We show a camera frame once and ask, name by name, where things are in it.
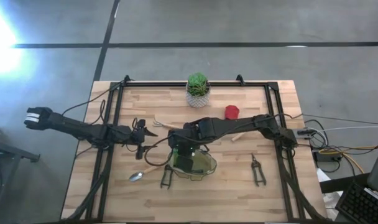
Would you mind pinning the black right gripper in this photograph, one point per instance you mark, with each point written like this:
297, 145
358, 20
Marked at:
182, 141

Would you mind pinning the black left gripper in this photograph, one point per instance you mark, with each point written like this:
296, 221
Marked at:
137, 137

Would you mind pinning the red gardening glove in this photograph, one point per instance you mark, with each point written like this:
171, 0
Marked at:
232, 112

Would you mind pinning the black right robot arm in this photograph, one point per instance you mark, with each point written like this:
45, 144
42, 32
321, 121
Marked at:
245, 124

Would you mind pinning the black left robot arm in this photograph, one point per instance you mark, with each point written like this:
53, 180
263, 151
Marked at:
83, 130

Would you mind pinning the beige green gardening bag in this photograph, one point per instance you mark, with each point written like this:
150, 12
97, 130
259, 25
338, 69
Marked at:
207, 165

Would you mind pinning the succulent in patterned white pot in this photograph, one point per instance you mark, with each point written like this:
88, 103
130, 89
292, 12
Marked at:
197, 99

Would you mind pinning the grey hub box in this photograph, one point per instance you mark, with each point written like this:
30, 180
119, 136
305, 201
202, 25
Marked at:
304, 133

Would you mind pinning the black side cart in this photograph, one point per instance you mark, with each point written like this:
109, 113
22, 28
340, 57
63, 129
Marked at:
8, 149

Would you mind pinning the white paper sheet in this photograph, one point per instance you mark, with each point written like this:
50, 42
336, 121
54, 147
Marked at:
332, 199

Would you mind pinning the dark side desk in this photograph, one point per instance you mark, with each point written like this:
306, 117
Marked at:
341, 185

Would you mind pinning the black keyboard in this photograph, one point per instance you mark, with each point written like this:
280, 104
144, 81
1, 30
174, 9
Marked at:
363, 205

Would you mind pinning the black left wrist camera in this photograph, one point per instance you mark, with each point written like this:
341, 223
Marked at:
140, 124

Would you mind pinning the black metal table frame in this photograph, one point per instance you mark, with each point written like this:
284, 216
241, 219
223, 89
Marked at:
151, 84

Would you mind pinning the black frame clamp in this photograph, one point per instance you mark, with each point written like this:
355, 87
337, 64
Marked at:
240, 79
127, 78

